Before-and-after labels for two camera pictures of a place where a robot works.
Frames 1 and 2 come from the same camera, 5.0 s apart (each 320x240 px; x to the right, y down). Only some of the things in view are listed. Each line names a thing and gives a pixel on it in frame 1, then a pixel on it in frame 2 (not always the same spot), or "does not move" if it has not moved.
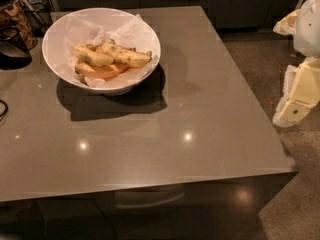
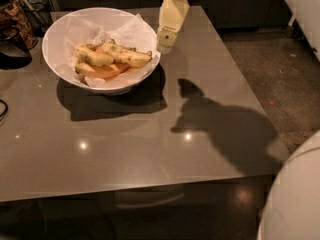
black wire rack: [37, 13] does not move
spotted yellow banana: [129, 57] does not move
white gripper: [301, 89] → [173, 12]
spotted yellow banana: [89, 54] does not move
